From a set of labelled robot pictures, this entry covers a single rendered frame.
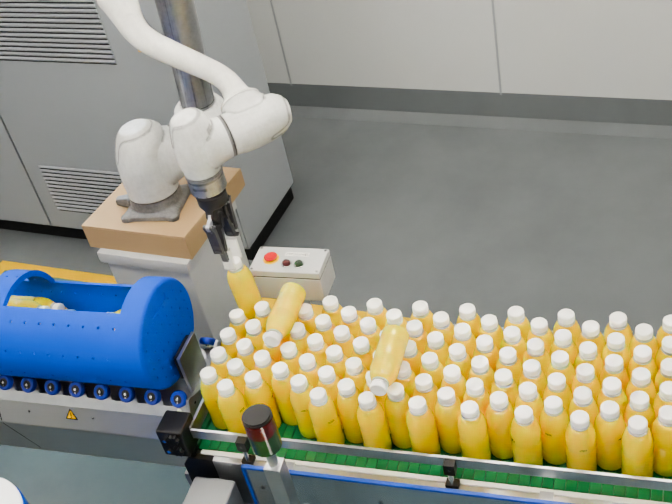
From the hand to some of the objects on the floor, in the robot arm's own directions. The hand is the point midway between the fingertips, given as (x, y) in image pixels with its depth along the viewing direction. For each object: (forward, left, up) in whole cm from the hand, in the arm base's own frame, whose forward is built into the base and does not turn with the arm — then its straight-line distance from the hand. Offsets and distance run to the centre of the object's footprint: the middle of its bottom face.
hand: (230, 253), depth 248 cm
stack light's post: (+49, +22, -125) cm, 136 cm away
